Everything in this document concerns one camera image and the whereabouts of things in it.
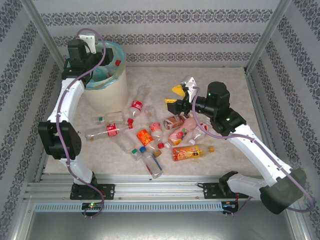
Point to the brown label drink bottle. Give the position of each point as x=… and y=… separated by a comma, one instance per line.
x=172, y=122

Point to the pink yogurt drink bottle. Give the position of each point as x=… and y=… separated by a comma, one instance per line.
x=181, y=132

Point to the clear bottle pink label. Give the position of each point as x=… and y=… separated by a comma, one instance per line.
x=156, y=128

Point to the clear bottle white cap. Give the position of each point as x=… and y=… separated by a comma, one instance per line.
x=200, y=131

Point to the clear cola bottle red label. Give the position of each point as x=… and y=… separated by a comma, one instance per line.
x=136, y=105

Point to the orange label juice bottle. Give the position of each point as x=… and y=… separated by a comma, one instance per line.
x=145, y=138

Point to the orange soda bottle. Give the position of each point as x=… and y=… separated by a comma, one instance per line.
x=186, y=153

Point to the clear bottle blue cap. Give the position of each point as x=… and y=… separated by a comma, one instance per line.
x=152, y=163

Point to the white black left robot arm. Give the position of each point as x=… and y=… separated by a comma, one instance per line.
x=71, y=100

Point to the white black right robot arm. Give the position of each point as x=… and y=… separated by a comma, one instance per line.
x=260, y=152

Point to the bin with blue liner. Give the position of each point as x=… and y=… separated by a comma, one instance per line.
x=98, y=75

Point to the cream waste bin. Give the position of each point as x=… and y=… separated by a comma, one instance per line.
x=110, y=97

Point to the squat clear bottle green cap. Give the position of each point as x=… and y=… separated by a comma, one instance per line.
x=115, y=117

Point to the long clear bottle red cap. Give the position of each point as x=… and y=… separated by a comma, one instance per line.
x=111, y=130

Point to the right controller board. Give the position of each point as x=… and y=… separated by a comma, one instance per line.
x=228, y=205

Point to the controller board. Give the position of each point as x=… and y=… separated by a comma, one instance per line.
x=92, y=206
x=228, y=205

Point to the left controller board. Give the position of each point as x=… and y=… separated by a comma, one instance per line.
x=92, y=206

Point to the aluminium frame post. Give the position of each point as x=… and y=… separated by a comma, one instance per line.
x=43, y=32
x=270, y=32

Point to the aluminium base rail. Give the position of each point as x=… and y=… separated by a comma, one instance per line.
x=160, y=186

